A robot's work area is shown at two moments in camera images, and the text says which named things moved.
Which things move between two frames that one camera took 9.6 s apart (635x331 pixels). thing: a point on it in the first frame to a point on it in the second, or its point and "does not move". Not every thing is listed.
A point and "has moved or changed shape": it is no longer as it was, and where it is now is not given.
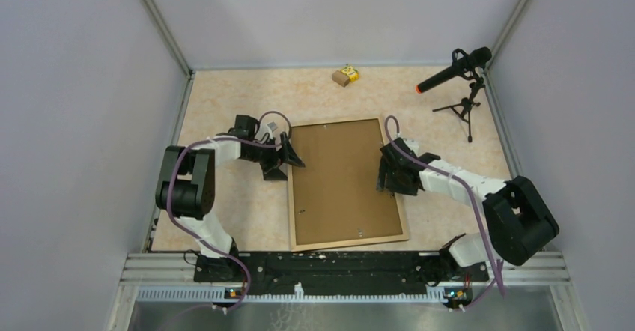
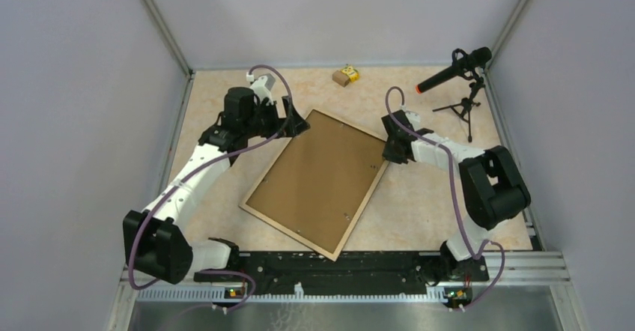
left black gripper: (286, 154) to (296, 124)
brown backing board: (335, 195) has moved or changed shape
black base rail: (344, 273) does not move
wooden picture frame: (334, 200) has moved or changed shape
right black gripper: (384, 179) to (389, 156)
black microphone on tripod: (466, 66) does not move
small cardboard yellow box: (347, 74) does not move
